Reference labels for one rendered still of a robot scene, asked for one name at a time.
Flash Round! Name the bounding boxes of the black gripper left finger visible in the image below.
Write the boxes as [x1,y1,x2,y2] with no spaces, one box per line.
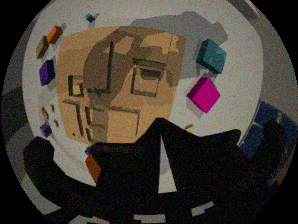
[89,119,161,189]

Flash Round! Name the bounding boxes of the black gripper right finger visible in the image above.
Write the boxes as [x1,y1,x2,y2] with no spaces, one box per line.
[160,117,241,192]

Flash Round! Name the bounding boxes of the magenta block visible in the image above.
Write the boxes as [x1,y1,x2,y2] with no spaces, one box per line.
[186,77,220,112]

